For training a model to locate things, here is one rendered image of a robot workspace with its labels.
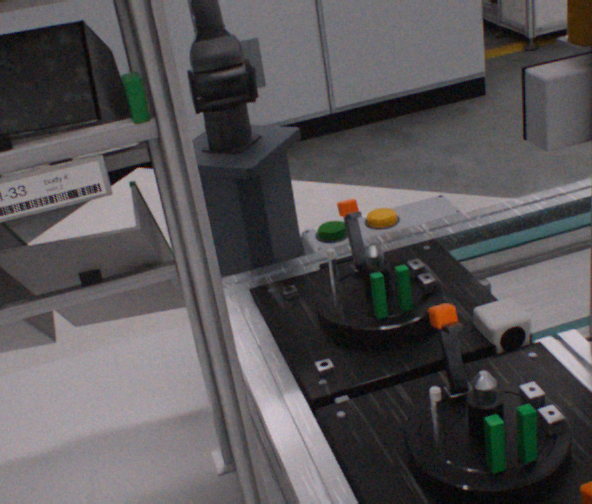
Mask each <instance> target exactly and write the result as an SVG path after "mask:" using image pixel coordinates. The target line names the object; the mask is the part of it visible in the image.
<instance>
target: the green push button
mask: <svg viewBox="0 0 592 504"><path fill-rule="evenodd" d="M346 235H347V233H346V229H345V224H344V223H343V222H340V221H329V222H326V223H323V224H322V225H320V226H319V228H318V237H319V238H320V239H322V240H326V241H333V240H338V239H341V238H343V237H345V236H346Z"/></svg>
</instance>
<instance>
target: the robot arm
mask: <svg viewBox="0 0 592 504"><path fill-rule="evenodd" d="M188 4H189V9H190V13H191V18H192V22H193V26H194V31H195V40H194V42H193V44H192V47H191V51H190V64H191V70H186V72H187V78H189V82H188V85H190V91H191V95H192V101H193V105H194V108H195V112H196V115H197V114H200V113H203V115H204V120H205V129H206V134H207V139H208V144H206V145H205V146H204V147H202V148H201V149H202V152H212V153H227V154H240V153H242V152H243V151H244V150H246V149H247V148H249V147H250V146H252V145H253V144H254V143H256V142H257V141H258V140H259V139H261V138H262V135H261V134H255V133H252V129H251V123H250V118H249V112H248V107H246V104H249V103H256V98H258V97H259V94H258V88H257V75H256V68H255V67H253V66H252V65H251V63H250V61H249V59H248V58H247V59H244V58H243V54H242V50H241V46H240V44H239V41H238V40H237V38H236V37H235V35H234V34H230V33H229V31H228V30H227V29H226V28H225V27H224V26H225V24H224V23H223V19H222V14H221V10H220V6H219V1H218V0H188ZM198 97H202V99H199V100H197V98H198Z"/></svg>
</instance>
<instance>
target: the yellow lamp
mask: <svg viewBox="0 0 592 504"><path fill-rule="evenodd" d="M566 10H567V38H568V40H569V41H570V42H572V43H574V44H578V45H590V46H591V45H592V0H567V3H566Z"/></svg>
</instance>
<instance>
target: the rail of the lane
mask: <svg viewBox="0 0 592 504"><path fill-rule="evenodd" d="M591 186H592V178H590V179H586V180H583V181H579V182H575V183H572V184H568V185H564V186H561V187H557V188H553V189H549V190H546V191H542V192H537V193H534V194H530V195H526V196H522V197H519V198H515V199H511V200H508V201H504V202H500V203H497V204H493V205H489V206H485V207H482V208H478V209H474V211H470V212H466V213H462V214H459V215H455V216H451V217H447V218H444V219H440V220H436V221H433V222H429V223H425V224H422V225H418V226H414V227H409V228H406V229H402V230H398V231H395V232H391V233H387V234H384V235H380V236H376V237H372V238H369V239H365V240H363V241H364V246H365V250H367V248H368V247H369V245H370V244H371V243H376V244H377V245H378V246H379V247H380V248H381V249H382V250H383V252H385V251H388V250H392V249H396V248H399V247H403V246H407V245H410V244H415V243H418V242H422V241H426V240H429V239H433V238H435V239H436V240H437V241H438V242H440V243H441V244H442V245H443V246H444V247H445V248H446V249H447V250H448V251H451V250H455V249H458V248H462V247H466V246H469V245H474V244H477V243H481V242H485V241H488V240H492V239H495V238H499V237H503V236H506V235H510V234H513V233H517V232H521V231H524V230H528V229H531V228H535V227H539V226H543V225H547V224H550V223H554V222H557V221H561V220H565V219H568V218H572V217H575V216H579V215H583V214H586V213H590V212H591ZM333 249H334V251H335V258H336V264H340V263H344V262H347V261H351V260H353V258H352V254H351V250H350V246H349V244H346V245H342V246H338V247H334V248H333ZM327 250H328V249H327ZM327 250H323V251H320V252H316V253H312V254H308V255H305V256H300V257H296V258H293V259H289V260H285V261H282V262H278V263H274V264H270V265H267V267H263V268H259V269H256V270H252V271H247V272H244V273H240V274H236V275H232V276H229V277H225V278H221V279H222V284H223V289H224V293H225V296H226V295H228V297H229V299H233V298H235V296H234V293H237V292H240V291H244V290H250V292H251V294H252V296H253V298H254V295H253V288H255V287H259V286H262V285H266V284H270V283H273V282H277V281H280V280H284V279H288V278H291V277H295V276H299V275H303V274H307V273H311V272H314V271H318V270H322V269H325V268H329V263H328V256H327Z"/></svg>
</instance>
